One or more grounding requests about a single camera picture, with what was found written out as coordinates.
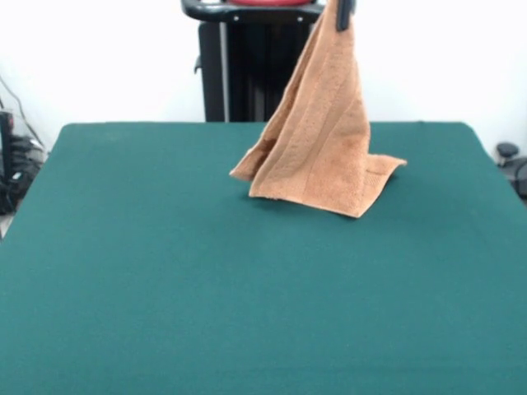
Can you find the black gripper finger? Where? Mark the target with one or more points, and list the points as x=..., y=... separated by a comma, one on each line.
x=343, y=16

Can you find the tan terry towel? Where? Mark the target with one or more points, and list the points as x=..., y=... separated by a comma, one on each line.
x=321, y=156

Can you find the black office chair base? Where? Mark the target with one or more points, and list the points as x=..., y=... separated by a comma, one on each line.
x=510, y=160

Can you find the dark green table cloth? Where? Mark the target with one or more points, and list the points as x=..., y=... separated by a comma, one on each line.
x=164, y=288

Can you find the black equipment stack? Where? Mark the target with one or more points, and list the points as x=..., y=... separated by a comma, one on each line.
x=8, y=164

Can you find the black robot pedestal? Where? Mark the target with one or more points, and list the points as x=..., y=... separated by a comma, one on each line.
x=255, y=74

